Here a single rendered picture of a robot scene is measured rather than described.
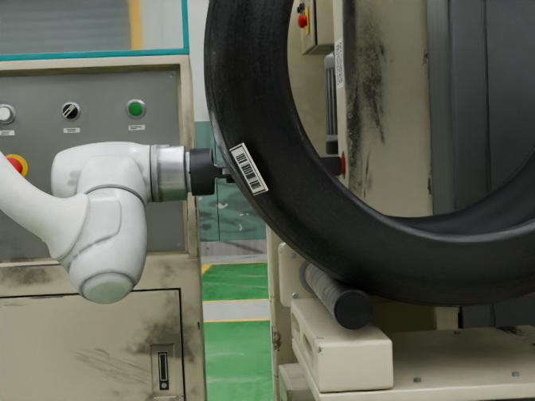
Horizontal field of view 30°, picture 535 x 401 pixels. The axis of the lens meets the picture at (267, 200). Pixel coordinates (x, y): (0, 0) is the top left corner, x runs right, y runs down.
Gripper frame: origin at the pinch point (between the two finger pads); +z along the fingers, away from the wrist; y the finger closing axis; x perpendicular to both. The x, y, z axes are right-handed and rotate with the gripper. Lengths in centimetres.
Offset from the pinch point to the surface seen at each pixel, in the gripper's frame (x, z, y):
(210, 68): -12.7, -16.6, -41.4
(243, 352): 107, -2, 376
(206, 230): 81, -20, 878
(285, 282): 16.8, -6.6, -8.9
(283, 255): 12.9, -6.8, -8.9
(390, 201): 5.7, 10.2, -6.4
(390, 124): -6.1, 10.6, -6.4
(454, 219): 8.0, 17.3, -17.2
